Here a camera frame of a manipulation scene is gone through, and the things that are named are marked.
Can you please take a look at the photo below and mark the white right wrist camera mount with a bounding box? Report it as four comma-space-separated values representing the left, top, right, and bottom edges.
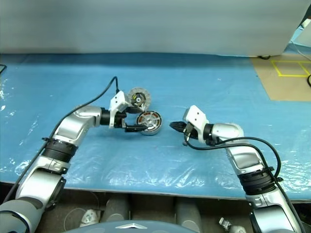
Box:
182, 105, 210, 143

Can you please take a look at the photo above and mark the dark grey rounded cylinder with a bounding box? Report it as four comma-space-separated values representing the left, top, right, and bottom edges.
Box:
174, 196, 202, 229
104, 194, 129, 222

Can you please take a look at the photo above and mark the brown cardboard floor sheet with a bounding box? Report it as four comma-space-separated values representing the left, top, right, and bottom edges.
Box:
250, 54, 311, 100

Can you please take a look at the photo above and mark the grey robot torso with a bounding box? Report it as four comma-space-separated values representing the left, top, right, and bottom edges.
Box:
96, 219, 180, 233

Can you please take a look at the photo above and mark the white plastic bracket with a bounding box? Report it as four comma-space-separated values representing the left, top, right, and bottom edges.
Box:
79, 210, 100, 228

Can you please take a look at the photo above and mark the white backdrop board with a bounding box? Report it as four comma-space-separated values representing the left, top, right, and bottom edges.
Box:
0, 0, 308, 58

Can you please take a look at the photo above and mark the blue plastic table cover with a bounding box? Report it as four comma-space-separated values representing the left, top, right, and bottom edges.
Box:
0, 52, 311, 201

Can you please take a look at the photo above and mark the copper wound motor stator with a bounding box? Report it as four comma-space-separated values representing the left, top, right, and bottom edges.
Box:
136, 110, 163, 136

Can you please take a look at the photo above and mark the silver motor rotor cap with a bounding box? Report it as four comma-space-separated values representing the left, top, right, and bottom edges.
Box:
127, 87, 152, 113

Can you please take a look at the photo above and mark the white box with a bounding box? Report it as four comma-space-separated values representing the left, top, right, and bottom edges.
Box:
294, 18, 311, 48

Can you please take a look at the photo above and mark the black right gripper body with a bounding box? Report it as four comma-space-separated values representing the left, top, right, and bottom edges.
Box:
181, 123, 197, 146

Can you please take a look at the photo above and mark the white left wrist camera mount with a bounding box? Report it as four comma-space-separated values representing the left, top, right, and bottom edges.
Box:
109, 91, 131, 129

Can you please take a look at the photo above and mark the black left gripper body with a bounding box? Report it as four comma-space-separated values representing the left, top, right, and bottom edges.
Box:
113, 112, 128, 129

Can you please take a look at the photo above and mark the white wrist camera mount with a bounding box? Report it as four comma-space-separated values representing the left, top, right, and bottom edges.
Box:
182, 105, 210, 143
109, 91, 131, 129

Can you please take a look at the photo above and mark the small silver metal fitting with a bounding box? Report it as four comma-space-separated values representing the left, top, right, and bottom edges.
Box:
218, 217, 234, 231

